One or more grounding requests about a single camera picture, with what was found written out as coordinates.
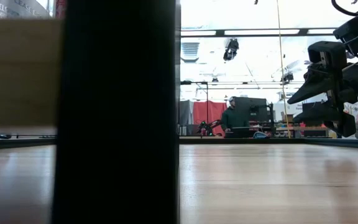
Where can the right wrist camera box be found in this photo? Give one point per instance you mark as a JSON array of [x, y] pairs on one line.
[[327, 54]]

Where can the black stand frame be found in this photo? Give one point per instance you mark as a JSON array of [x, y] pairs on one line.
[[197, 82]]

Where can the background black robot arm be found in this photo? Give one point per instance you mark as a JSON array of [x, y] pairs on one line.
[[208, 127]]

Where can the yellow vertical pole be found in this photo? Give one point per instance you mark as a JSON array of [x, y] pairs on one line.
[[281, 46]]

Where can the person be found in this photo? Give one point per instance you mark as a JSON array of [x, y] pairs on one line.
[[230, 119]]

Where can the red cloth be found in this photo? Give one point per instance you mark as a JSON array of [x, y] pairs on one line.
[[210, 113]]

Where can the black computer monitor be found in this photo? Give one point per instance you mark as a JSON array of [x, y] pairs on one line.
[[253, 109]]

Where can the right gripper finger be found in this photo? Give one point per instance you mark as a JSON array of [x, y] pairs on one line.
[[322, 115], [315, 87]]

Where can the wooden shelf board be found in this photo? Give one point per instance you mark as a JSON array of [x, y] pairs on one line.
[[17, 71]]

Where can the white Celsius can black lid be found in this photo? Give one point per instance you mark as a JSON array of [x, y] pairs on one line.
[[14, 7]]

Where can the dark small monitor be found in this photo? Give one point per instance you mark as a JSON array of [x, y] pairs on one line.
[[309, 106]]

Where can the ceiling air vent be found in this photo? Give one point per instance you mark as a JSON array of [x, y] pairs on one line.
[[190, 51]]

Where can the black vertical post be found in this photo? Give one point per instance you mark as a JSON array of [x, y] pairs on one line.
[[113, 109]]

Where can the small hanging black camera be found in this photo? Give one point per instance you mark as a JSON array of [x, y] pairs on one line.
[[287, 77]]

